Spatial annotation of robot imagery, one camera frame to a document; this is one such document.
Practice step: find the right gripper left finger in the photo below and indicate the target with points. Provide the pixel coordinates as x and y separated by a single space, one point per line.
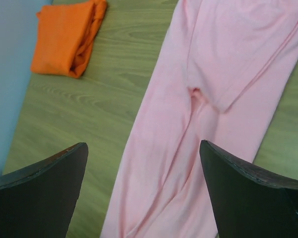
38 201

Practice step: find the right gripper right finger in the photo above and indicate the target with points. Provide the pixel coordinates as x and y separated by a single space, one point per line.
247 200

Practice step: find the pink t-shirt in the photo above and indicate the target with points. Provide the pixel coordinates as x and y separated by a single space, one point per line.
221 71

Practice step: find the folded orange t-shirt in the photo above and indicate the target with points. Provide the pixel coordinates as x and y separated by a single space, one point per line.
65 37

